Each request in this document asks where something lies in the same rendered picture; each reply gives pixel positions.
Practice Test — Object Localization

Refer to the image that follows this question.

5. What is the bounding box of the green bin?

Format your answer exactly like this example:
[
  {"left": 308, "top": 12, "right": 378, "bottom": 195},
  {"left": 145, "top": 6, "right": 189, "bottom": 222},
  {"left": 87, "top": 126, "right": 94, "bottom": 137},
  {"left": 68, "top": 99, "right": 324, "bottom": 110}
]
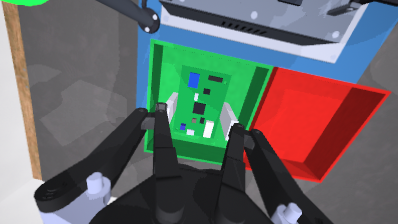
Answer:
[{"left": 147, "top": 39, "right": 274, "bottom": 165}]

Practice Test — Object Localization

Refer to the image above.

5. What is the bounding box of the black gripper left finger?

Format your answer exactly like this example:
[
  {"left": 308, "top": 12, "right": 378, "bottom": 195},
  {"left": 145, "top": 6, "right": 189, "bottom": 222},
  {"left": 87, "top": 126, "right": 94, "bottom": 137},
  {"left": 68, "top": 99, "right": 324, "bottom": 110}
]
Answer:
[{"left": 34, "top": 92, "right": 186, "bottom": 224}]

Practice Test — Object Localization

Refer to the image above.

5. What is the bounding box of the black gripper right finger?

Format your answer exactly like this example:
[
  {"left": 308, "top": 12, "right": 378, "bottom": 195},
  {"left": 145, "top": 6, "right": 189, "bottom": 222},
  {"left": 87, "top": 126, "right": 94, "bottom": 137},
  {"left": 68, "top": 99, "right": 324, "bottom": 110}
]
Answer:
[{"left": 214, "top": 102, "right": 333, "bottom": 224}]

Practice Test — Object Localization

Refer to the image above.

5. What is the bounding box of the red open-top bin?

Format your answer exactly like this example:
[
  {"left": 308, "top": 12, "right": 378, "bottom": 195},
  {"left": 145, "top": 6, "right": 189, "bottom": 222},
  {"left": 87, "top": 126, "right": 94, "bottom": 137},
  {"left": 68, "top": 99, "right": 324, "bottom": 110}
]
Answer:
[{"left": 248, "top": 67, "right": 391, "bottom": 183}]

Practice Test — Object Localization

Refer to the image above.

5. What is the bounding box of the green circuit board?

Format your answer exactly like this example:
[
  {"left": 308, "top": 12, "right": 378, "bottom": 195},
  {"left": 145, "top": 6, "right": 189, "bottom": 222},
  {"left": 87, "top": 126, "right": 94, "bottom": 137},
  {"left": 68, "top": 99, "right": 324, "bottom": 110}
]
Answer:
[{"left": 173, "top": 65, "right": 232, "bottom": 139}]

